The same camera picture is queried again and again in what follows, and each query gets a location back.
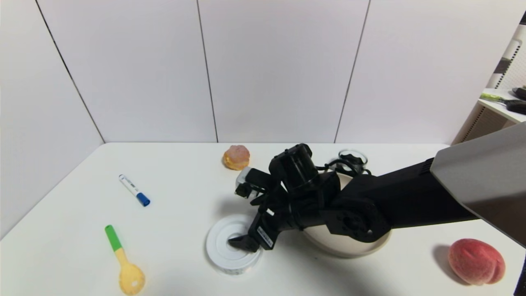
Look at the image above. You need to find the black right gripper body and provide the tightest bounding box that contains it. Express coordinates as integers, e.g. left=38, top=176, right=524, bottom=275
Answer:
left=248, top=206, right=304, bottom=251

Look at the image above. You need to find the white round lidded container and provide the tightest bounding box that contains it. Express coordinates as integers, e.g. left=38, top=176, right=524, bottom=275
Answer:
left=206, top=214, right=264, bottom=275

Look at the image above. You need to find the brown round plate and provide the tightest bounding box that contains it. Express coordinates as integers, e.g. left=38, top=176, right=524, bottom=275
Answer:
left=302, top=172, right=392, bottom=259

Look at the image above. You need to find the pink frosted pastry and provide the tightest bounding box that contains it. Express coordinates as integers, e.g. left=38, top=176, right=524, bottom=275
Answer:
left=222, top=145, right=251, bottom=171

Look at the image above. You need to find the white marker with blue cap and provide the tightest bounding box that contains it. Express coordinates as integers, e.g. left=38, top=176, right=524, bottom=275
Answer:
left=118, top=174, right=151, bottom=207

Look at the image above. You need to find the glass cup with black holder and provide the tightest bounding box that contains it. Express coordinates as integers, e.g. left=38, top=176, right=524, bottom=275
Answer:
left=337, top=149, right=369, bottom=176

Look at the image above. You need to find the red peach fruit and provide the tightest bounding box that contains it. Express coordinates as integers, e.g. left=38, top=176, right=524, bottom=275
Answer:
left=448, top=238, right=506, bottom=286

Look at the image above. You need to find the black brush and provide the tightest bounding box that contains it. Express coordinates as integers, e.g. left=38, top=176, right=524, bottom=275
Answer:
left=505, top=100, right=526, bottom=115

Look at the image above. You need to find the white perforated panel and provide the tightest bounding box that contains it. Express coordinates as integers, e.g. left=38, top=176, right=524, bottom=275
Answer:
left=451, top=10, right=526, bottom=146

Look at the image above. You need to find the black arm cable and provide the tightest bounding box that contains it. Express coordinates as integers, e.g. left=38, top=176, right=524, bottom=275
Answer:
left=316, top=158, right=371, bottom=176

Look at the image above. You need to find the yellow spoon with green handle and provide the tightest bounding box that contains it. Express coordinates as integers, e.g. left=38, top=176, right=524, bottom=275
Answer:
left=104, top=224, right=146, bottom=296

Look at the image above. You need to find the green handled tool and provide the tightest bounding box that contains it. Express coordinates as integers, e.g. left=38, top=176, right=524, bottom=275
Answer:
left=480, top=93, right=511, bottom=104

